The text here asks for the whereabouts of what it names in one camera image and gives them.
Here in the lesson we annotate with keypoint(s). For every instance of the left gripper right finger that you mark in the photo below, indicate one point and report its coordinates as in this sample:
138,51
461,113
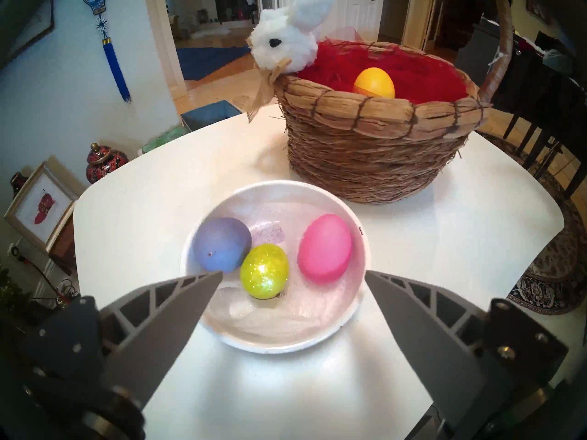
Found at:
435,343

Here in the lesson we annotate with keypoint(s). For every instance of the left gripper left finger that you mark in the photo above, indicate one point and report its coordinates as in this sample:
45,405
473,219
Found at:
151,338

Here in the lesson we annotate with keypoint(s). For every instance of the green glitter easter egg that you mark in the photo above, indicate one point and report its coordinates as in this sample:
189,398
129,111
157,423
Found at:
265,272

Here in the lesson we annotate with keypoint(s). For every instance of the yellow easter egg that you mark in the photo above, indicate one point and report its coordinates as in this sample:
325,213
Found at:
373,82

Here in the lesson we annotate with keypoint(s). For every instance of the purple easter egg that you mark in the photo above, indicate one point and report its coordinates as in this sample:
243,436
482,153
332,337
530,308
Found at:
220,244

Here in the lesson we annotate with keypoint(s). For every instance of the pink easter egg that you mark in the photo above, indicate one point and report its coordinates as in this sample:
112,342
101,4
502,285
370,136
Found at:
324,249

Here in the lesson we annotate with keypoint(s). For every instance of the brown wicker basket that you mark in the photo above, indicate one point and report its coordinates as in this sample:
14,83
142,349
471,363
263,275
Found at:
367,168

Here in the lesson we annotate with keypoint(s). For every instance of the white round bowl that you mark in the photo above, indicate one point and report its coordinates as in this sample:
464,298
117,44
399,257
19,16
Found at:
275,324

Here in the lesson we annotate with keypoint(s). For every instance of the brown wooden box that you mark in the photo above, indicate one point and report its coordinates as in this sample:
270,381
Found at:
64,246

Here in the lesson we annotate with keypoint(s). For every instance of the oriental patterned rug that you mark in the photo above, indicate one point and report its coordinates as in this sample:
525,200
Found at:
550,283

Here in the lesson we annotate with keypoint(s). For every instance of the framed red shoe picture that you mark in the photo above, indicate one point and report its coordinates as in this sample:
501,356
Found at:
41,210

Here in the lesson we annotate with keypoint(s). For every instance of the red cloisonne lidded jar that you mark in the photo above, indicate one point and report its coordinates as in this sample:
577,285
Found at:
104,165

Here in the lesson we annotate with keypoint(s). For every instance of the green jade ornament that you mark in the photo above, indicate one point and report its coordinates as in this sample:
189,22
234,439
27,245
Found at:
165,139

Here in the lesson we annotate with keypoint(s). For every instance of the small dark vase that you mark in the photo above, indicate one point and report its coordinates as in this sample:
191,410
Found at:
18,182

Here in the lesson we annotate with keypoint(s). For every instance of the blue open box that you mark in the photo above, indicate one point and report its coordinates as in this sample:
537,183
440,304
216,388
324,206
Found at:
206,116

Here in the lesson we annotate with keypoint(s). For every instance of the red shredded paper filling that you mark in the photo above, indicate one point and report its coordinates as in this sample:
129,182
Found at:
422,77

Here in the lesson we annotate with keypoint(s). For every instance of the tan raffia bow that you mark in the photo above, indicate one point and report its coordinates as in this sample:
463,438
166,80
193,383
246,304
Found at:
263,88

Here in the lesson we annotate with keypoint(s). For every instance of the blue vase tassel hanging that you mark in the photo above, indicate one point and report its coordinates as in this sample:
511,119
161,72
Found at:
114,63

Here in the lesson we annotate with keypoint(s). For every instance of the blue floor rug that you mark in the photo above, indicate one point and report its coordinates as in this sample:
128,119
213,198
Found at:
206,61

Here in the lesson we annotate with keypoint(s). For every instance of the white plush bunny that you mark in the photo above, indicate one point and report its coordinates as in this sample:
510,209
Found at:
284,40

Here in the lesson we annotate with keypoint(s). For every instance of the framed chinese calligraphy scroll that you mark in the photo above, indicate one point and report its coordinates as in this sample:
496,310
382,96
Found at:
27,35

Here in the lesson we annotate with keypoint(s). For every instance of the white panel door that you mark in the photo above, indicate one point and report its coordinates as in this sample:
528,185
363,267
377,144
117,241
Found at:
362,13

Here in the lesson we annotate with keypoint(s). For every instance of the black fireplace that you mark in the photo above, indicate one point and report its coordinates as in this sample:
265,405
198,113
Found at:
229,6

